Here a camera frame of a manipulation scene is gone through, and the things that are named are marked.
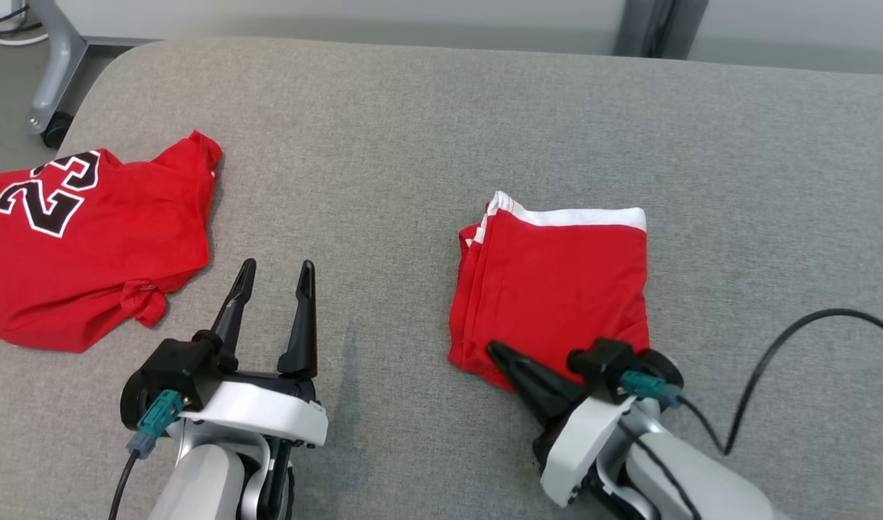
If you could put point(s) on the red jersey with white sleeves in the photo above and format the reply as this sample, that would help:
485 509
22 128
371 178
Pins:
109 245

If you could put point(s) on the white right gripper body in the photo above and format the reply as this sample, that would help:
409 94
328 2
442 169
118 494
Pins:
579 448

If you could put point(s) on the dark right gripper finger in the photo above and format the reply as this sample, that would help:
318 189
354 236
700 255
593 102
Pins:
543 379
532 397

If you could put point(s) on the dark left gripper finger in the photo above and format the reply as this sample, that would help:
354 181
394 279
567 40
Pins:
303 325
232 310

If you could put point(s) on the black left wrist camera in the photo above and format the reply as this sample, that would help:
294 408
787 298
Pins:
170 368

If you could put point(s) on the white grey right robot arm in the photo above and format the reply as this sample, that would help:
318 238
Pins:
687 477

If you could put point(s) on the grey metal stand post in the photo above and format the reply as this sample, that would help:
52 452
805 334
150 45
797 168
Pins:
658 25

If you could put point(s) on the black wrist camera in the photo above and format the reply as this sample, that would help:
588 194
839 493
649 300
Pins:
170 368
608 365

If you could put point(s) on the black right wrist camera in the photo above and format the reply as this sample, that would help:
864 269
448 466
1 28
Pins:
608 365

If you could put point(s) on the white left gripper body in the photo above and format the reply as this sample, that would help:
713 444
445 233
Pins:
261 412

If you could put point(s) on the red shorts with white band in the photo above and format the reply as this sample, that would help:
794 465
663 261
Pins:
557 289

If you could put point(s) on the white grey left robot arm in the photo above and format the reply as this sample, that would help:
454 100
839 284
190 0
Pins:
203 484

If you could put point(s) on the grey desk leg with caster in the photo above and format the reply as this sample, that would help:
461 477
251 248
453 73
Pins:
58 65

